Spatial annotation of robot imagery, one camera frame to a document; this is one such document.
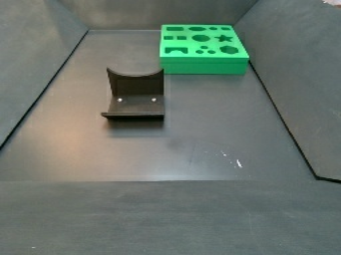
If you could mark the black curved holder stand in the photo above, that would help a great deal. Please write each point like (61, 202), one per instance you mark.
(136, 89)

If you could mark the green shape sorter box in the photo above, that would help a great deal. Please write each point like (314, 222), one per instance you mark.
(202, 49)

